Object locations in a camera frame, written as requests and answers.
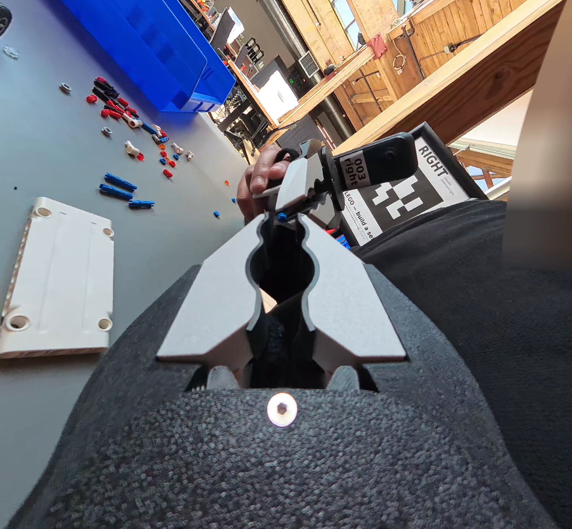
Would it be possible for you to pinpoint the wooden office desk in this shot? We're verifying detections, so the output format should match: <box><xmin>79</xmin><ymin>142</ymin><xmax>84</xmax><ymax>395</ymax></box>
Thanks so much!
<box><xmin>226</xmin><ymin>60</ymin><xmax>280</xmax><ymax>129</ymax></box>

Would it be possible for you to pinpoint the white lego panel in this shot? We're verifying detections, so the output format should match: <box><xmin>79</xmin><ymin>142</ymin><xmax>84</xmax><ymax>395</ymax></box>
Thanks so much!
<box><xmin>0</xmin><ymin>197</ymin><xmax>115</xmax><ymax>359</ymax></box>

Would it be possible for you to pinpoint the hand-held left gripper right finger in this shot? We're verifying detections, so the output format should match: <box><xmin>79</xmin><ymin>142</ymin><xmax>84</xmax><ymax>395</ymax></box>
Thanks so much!
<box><xmin>295</xmin><ymin>214</ymin><xmax>407</xmax><ymax>387</ymax></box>

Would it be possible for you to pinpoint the blue plastic bin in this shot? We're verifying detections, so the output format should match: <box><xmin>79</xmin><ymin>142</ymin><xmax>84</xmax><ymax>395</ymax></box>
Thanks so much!
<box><xmin>22</xmin><ymin>0</ymin><xmax>237</xmax><ymax>114</ymax></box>

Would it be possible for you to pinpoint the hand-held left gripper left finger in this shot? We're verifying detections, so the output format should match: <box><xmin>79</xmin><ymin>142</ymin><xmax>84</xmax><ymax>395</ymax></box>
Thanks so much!
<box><xmin>156</xmin><ymin>214</ymin><xmax>271</xmax><ymax>389</ymax></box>

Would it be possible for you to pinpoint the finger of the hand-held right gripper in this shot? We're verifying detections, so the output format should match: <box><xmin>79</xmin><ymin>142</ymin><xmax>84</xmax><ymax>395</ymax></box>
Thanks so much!
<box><xmin>251</xmin><ymin>184</ymin><xmax>287</xmax><ymax>202</ymax></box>
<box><xmin>274</xmin><ymin>155</ymin><xmax>329</xmax><ymax>226</ymax></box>

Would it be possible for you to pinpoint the black framed marker sign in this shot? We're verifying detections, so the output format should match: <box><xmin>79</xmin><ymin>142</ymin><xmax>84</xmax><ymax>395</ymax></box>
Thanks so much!
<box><xmin>333</xmin><ymin>121</ymin><xmax>488</xmax><ymax>247</ymax></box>

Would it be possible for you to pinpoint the black office chair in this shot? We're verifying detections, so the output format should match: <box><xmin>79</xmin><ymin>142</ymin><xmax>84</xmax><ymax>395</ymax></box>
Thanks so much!
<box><xmin>214</xmin><ymin>100</ymin><xmax>271</xmax><ymax>165</ymax></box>

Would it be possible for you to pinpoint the pile of small lego pieces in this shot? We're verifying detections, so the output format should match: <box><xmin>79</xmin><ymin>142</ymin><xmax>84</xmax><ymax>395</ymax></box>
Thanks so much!
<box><xmin>85</xmin><ymin>77</ymin><xmax>195</xmax><ymax>167</ymax></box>

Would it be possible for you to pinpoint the white box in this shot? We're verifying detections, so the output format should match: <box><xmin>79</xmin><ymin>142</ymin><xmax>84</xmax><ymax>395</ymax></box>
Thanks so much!
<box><xmin>257</xmin><ymin>70</ymin><xmax>299</xmax><ymax>122</ymax></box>

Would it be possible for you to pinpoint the person's right hand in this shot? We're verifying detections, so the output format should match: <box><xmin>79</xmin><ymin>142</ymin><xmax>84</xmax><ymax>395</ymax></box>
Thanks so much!
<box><xmin>236</xmin><ymin>144</ymin><xmax>293</xmax><ymax>223</ymax></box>

